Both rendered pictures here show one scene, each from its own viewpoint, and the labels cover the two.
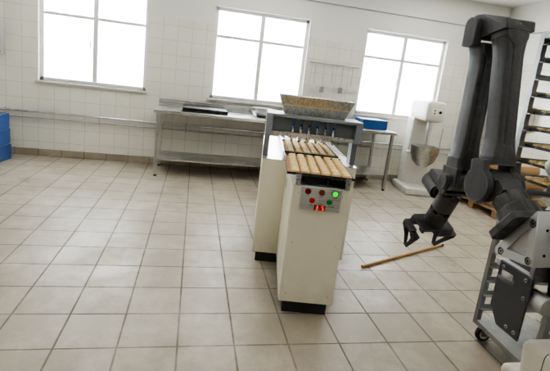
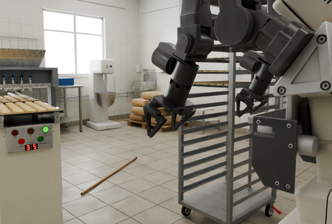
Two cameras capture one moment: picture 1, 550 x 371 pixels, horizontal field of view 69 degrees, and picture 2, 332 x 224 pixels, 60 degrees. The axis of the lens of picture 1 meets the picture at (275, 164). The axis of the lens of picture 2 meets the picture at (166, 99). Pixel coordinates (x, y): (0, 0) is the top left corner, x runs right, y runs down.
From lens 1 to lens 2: 0.57 m
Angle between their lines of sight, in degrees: 33
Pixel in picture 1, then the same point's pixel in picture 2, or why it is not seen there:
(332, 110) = (25, 58)
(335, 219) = (50, 154)
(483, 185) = (242, 21)
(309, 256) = (30, 200)
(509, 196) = (276, 23)
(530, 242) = (324, 62)
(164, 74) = not seen: outside the picture
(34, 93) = not seen: outside the picture
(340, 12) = not seen: outside the picture
